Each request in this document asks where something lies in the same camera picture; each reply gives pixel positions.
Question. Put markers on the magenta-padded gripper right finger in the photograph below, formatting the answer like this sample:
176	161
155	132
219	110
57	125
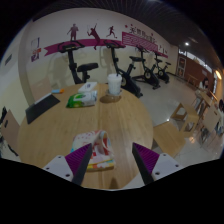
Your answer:
146	161

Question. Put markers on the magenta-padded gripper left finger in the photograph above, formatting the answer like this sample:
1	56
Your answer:
75	163

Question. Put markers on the colourful checkered towel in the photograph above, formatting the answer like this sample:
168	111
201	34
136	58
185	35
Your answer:
100	150

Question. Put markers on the light wooden stool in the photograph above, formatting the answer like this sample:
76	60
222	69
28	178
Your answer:
190	116

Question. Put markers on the green wet wipes pack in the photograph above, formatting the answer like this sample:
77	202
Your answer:
81	99

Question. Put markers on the white marker pen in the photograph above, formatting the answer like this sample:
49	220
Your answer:
43	98

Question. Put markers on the brown round coaster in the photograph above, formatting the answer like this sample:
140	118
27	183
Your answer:
109	99

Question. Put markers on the blue and orange marker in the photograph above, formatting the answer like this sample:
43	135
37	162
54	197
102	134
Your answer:
57	91

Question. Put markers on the white tissue pack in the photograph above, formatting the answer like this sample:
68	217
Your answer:
87	87

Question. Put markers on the black exercise bike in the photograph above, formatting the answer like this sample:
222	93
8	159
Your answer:
128	81
148	76
72	63
163	73

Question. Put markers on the white plastic cup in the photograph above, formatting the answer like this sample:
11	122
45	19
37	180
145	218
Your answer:
114	85

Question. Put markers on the person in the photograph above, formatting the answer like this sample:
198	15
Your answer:
204	84

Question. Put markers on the round ceiling light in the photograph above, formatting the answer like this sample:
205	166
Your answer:
186	43

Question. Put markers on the red and purple wall poster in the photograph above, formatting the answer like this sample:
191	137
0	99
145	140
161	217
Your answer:
36	55

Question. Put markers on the grey wall sign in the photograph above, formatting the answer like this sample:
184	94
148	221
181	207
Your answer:
7	59

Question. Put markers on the white wall poster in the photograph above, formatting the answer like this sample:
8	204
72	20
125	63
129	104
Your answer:
35	43

